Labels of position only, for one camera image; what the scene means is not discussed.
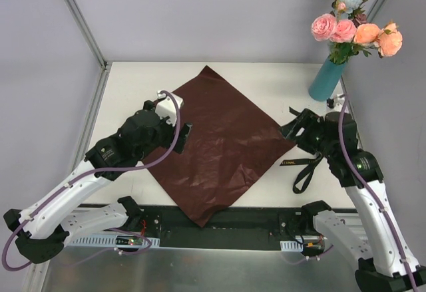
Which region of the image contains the black ribbon gold lettering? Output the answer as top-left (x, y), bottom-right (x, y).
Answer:
top-left (280, 107), bottom-right (325, 194)

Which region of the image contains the red flower bouquet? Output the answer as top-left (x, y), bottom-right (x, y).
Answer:
top-left (149, 66), bottom-right (295, 227)

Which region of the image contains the pink rose flower stem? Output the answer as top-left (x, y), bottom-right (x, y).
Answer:
top-left (311, 13), bottom-right (357, 65)

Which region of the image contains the mauve rose flower stem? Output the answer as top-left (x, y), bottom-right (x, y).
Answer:
top-left (329, 0), bottom-right (403, 63)

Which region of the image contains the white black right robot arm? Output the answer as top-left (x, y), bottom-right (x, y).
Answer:
top-left (280, 108), bottom-right (425, 291)

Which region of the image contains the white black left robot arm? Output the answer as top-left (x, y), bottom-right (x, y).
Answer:
top-left (1, 91), bottom-right (192, 271)

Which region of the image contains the teal cone vase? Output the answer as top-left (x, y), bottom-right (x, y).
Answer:
top-left (308, 56), bottom-right (346, 102)

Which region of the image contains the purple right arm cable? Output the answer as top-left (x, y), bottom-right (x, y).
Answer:
top-left (282, 94), bottom-right (419, 292)

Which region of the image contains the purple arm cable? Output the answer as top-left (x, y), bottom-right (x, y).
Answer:
top-left (282, 94), bottom-right (419, 292)
top-left (1, 89), bottom-right (182, 271)

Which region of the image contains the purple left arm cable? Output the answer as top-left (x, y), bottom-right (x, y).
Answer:
top-left (1, 89), bottom-right (182, 271)

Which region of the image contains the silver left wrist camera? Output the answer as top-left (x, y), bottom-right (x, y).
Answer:
top-left (155, 90), bottom-right (184, 126)

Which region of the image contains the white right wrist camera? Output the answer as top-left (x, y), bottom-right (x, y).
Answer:
top-left (326, 94), bottom-right (345, 109)

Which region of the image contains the white left cable duct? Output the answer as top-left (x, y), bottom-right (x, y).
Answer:
top-left (68, 233), bottom-right (160, 249)

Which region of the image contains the white cable duct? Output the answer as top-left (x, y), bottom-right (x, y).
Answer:
top-left (280, 241), bottom-right (304, 253)
top-left (68, 233), bottom-right (160, 249)

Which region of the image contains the white right cable duct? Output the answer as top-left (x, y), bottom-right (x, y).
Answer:
top-left (280, 241), bottom-right (304, 253)

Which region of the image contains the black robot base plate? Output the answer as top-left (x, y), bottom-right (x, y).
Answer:
top-left (120, 206), bottom-right (320, 251)

